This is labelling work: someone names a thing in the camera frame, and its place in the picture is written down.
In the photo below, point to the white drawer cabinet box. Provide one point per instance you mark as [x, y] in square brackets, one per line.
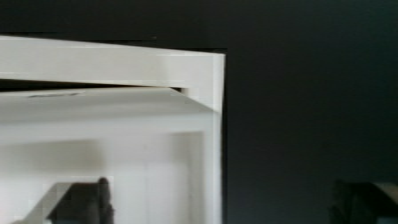
[127, 130]

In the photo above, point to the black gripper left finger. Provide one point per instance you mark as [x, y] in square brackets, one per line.
[75, 204]

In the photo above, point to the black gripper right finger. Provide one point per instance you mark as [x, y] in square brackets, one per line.
[365, 203]

